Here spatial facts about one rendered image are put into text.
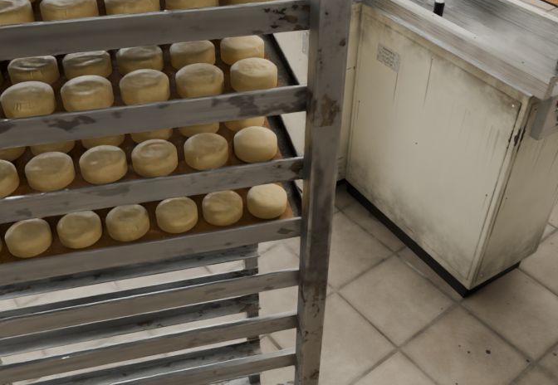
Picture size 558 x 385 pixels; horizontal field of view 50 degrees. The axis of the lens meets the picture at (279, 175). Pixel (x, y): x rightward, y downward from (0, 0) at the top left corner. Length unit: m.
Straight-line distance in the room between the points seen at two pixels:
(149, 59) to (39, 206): 0.19
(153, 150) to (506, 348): 1.64
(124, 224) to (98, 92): 0.18
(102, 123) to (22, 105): 0.08
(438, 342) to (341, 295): 0.35
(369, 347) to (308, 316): 1.23
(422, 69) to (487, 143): 0.31
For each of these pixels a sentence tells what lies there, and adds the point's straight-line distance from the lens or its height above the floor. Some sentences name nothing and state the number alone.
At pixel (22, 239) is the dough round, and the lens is 0.75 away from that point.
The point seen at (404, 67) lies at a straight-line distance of 1.98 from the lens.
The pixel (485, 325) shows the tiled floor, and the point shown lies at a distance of 2.18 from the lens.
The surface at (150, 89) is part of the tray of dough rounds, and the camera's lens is 0.62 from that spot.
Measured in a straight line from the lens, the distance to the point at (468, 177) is 1.91.
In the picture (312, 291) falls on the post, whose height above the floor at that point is 1.06.
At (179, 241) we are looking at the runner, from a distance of 0.70.
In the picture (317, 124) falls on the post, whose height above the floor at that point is 1.31.
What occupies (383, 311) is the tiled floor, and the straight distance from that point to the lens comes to 2.13.
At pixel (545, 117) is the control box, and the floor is 0.78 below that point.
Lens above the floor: 1.64
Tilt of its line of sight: 39 degrees down
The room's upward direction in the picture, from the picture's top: 1 degrees clockwise
